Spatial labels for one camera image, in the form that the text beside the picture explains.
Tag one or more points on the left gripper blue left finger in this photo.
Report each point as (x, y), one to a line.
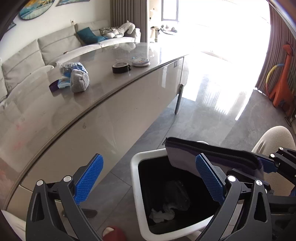
(87, 177)

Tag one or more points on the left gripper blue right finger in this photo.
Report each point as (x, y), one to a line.
(214, 182)

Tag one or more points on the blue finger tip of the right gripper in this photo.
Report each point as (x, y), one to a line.
(269, 165)

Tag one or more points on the purple fabric pencil case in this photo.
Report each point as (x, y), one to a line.
(182, 156)

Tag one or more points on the grey sock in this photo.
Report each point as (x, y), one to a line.
(79, 81)

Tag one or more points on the blue plastic wrapper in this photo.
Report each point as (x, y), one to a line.
(65, 82)

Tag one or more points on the black tape roll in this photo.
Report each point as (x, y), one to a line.
(121, 67)

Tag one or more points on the round white blue lid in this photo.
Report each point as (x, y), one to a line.
(140, 62)

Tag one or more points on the clear bag with blue contents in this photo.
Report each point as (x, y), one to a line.
(67, 68)

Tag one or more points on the white trash bin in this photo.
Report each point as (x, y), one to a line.
(155, 185)

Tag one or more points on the person's beige trouser leg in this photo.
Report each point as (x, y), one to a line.
(269, 145)

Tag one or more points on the red slipper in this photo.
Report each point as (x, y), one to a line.
(112, 233)

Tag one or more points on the orange giraffe toy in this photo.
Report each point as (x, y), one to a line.
(281, 91)

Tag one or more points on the metal table leg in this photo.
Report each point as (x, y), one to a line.
(180, 91)

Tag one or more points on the grey fabric sofa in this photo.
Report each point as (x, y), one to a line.
(45, 53)

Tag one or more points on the teal cushion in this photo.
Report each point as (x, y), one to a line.
(88, 37)

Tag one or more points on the patterned cushion right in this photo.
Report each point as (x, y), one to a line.
(104, 31)

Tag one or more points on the grey plush toy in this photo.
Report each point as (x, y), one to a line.
(127, 27)

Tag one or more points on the grey curtain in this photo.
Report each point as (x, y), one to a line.
(134, 11)

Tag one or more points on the round landscape wall art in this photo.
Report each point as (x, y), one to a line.
(34, 9)

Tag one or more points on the right landscape wall panel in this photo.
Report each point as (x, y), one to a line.
(63, 2)

